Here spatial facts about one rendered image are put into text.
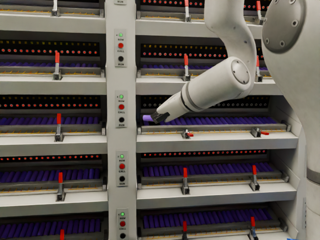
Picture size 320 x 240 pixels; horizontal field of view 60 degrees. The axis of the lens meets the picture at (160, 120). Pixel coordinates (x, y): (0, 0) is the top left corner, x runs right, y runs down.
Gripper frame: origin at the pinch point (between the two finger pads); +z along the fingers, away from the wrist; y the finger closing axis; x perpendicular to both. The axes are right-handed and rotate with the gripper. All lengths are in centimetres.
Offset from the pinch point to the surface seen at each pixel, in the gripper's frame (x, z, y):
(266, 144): 33.2, -7.1, -27.7
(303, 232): 70, -3, -22
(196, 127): 13.1, 5.4, -15.5
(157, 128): 5.1, 12.1, -5.8
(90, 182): 6.4, 31.0, 18.2
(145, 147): 7.4, 13.4, 2.3
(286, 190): 53, -5, -25
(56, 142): -11.9, 25.7, 20.8
